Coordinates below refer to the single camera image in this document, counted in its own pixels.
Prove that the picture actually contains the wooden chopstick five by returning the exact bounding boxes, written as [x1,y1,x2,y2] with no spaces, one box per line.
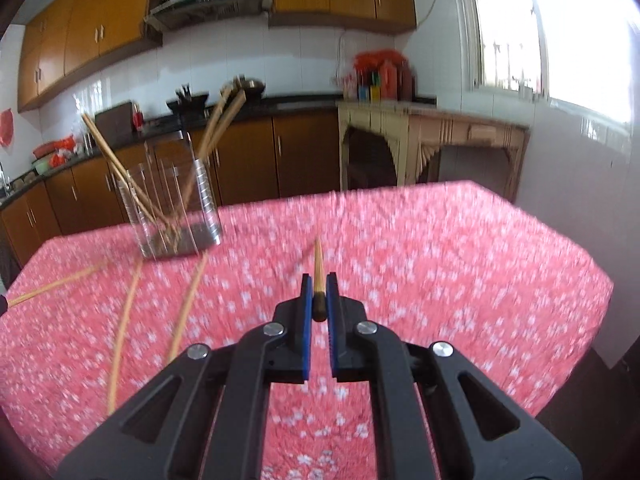
[167,252,208,363]

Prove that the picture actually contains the wooden chopstick four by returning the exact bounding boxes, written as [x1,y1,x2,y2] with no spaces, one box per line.
[106,259,143,415]

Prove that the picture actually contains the wooden chopstick seven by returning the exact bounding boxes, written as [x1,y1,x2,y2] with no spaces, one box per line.
[311,237,328,323]

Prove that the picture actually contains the wooden chopstick three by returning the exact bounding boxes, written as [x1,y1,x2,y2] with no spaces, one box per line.
[8,262,107,308]

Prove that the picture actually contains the wooden chopstick eight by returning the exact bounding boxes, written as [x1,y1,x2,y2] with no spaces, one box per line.
[80,112,176,233]

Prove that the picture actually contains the wooden chopstick nine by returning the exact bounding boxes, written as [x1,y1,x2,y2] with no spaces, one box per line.
[177,84,236,212]

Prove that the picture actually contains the wooden chopstick six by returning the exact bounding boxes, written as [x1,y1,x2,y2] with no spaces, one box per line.
[198,88,246,160]

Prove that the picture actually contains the red floral tablecloth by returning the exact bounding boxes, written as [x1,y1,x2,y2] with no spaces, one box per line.
[1,182,613,469]

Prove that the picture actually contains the lower wooden cabinets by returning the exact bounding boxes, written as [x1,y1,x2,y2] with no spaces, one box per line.
[1,102,340,266]

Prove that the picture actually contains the wooden cabinets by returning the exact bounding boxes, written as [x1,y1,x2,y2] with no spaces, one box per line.
[17,0,416,110]
[1,102,340,266]

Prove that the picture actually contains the cream wooden side table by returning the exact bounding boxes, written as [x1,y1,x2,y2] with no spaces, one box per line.
[336,101,529,203]

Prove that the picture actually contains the red bottle on counter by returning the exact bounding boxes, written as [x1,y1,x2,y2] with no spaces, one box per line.
[132,103,144,132]

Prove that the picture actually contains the green and red basins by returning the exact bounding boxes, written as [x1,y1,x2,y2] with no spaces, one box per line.
[32,136,76,176]

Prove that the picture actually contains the dark cutting board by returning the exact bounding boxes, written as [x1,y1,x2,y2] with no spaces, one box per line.
[94,101,138,145]

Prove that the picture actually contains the black wok left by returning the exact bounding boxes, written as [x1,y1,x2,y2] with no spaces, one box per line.
[166,84,209,116]

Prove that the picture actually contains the lidded wok right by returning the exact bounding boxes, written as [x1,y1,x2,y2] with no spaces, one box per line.
[232,75,266,102]

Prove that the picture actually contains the red thermos pair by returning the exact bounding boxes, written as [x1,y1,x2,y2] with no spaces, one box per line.
[378,60,414,102]

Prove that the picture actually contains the upper wooden cabinets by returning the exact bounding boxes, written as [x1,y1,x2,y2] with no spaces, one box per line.
[17,0,416,110]

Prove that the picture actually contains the wire utensil holder basket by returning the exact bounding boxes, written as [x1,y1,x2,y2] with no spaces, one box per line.
[116,130,222,260]

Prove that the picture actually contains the red plastic bag on wall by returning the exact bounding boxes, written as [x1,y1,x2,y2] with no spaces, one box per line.
[0,108,14,148]

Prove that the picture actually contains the right window frame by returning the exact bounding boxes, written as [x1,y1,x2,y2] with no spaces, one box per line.
[460,0,639,129]

